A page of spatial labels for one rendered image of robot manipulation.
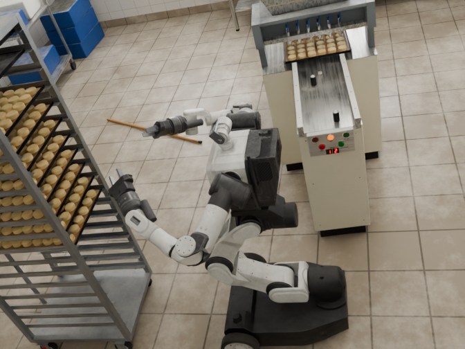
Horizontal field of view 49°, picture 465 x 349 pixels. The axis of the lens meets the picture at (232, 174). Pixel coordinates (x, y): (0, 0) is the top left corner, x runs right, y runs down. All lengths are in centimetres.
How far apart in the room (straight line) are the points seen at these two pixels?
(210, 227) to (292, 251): 142
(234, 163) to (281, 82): 138
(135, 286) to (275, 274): 93
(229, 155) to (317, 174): 92
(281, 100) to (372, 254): 113
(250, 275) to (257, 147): 81
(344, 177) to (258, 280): 76
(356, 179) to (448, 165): 97
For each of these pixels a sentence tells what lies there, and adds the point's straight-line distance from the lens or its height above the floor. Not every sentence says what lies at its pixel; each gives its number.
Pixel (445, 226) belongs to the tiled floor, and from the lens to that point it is 331.
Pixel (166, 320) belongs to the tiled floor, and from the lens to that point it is 313.
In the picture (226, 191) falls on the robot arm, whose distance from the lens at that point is 192.
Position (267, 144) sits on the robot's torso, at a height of 120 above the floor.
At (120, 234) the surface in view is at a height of 50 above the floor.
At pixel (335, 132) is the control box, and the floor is 84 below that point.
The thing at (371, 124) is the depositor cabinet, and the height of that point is 32.
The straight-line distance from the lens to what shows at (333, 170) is 286.
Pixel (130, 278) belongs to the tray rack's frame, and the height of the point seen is 15.
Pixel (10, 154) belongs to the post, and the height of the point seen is 145.
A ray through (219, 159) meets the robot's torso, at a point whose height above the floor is 120.
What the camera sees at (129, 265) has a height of 23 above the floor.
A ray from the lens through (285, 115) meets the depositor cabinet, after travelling 346.
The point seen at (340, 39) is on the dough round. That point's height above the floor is 92.
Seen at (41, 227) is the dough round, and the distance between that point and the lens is 253.
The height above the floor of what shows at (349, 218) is 17.
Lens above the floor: 242
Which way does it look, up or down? 39 degrees down
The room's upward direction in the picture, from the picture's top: 17 degrees counter-clockwise
